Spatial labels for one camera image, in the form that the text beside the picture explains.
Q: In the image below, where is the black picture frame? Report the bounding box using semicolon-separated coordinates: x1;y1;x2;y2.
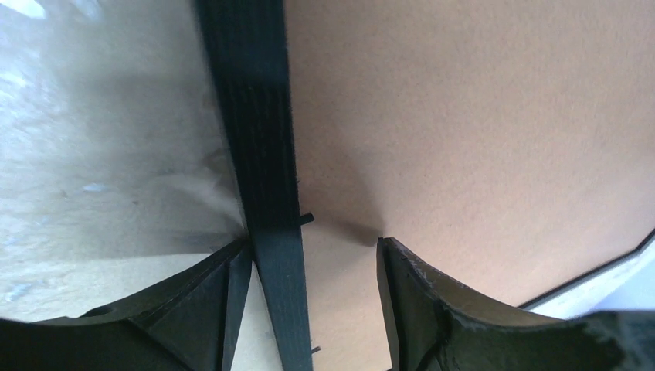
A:
195;1;654;370

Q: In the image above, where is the brown frame backing board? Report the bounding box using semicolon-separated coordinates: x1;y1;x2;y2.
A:
285;1;654;370

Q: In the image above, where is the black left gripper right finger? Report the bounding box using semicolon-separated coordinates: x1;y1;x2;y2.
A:
377;237;654;370

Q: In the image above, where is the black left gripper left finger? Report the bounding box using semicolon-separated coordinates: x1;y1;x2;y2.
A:
1;241;252;370

